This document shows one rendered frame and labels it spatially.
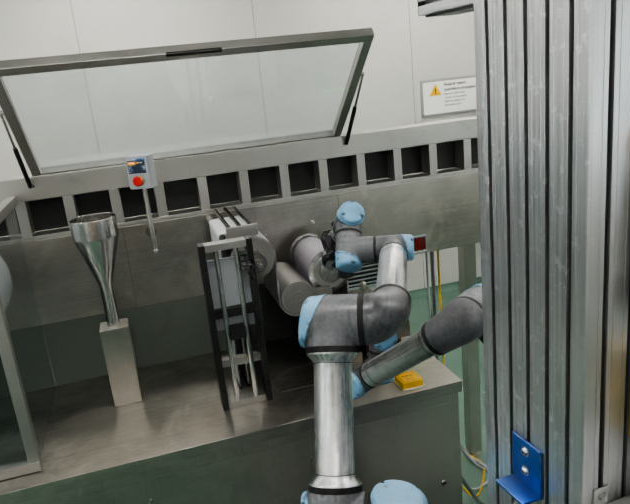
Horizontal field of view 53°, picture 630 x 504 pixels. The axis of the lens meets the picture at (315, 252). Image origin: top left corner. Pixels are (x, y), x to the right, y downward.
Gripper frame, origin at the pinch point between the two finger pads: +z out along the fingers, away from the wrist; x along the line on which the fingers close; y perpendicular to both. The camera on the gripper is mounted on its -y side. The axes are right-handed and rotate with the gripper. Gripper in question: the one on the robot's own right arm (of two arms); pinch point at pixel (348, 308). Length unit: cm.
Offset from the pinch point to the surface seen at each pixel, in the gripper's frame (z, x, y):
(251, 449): -29, 44, -27
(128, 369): 4, 76, -7
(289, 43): -7, 13, 89
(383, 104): 263, -126, 50
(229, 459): -29, 51, -28
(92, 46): 263, 76, 110
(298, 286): -2.3, 17.4, 12.4
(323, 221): 30.1, -2.8, 25.0
